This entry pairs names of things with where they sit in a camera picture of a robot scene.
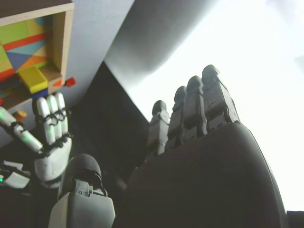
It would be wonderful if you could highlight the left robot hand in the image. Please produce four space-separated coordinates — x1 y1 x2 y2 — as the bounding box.
48 64 289 228

